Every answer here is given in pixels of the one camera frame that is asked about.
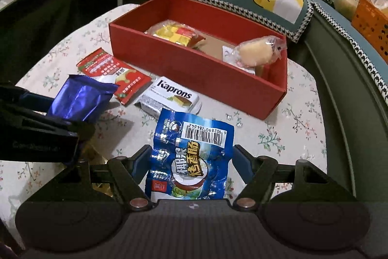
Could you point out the red green snack packet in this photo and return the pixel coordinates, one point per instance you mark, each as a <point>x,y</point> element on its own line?
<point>103,64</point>

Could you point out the white silver snack packet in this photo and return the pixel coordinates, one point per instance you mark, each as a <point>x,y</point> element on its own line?
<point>228,55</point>

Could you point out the floral patterned small table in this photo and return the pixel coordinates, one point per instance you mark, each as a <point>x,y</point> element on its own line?
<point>272,140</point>

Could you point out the red cardboard box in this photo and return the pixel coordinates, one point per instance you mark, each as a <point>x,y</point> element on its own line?
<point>197,77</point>

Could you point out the red yellow snack packet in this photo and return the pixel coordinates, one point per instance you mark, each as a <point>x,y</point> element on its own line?
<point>172,33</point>

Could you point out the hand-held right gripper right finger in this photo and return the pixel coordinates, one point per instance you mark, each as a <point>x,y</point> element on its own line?
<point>241,162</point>

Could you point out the white wafer box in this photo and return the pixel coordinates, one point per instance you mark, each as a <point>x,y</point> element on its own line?
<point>169,95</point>

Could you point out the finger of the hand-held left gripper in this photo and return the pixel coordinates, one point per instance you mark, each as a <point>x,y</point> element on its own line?
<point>45,122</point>
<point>36,102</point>

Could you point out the clear bag of yellow pastries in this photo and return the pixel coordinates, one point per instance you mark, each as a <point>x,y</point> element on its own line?
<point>254,51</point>

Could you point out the purple foil snack packet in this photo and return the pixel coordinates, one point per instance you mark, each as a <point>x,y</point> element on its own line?
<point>81,98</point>

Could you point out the orange plastic basket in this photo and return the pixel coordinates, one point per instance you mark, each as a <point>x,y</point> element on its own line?
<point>372,22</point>

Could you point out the gold snack packet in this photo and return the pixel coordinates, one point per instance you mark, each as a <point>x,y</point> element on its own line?
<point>94,155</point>

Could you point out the blue sausage packet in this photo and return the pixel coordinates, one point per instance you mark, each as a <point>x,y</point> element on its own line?
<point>188,155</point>

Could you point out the teal plain sofa cover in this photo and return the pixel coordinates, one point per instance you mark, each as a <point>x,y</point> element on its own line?
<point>360,42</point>

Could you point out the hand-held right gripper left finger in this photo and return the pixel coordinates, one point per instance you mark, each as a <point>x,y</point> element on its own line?
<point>141,160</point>

